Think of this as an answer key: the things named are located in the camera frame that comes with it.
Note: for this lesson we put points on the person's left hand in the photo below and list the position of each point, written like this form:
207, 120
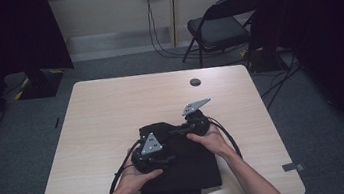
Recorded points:
135, 180

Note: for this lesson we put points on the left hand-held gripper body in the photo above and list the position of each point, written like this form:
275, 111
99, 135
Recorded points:
149, 153

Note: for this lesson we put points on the yellow black floor tape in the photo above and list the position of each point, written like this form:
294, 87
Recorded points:
21, 91

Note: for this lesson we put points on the small black pen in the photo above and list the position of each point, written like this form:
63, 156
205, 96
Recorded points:
57, 122

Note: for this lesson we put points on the black pants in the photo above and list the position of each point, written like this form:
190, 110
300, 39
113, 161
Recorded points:
190, 172

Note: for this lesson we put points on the round grey table grommet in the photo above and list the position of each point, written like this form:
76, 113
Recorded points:
195, 82

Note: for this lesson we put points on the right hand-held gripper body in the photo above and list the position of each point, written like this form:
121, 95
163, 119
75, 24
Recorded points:
198, 123

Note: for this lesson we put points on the grey tape strip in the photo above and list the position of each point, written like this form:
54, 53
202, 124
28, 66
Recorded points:
293, 167

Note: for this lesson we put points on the black folding chair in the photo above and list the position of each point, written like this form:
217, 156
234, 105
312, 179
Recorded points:
218, 32

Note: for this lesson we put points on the black stand base plate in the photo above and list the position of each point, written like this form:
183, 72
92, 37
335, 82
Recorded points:
42, 85

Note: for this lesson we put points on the person's right hand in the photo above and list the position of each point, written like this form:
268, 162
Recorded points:
214, 143

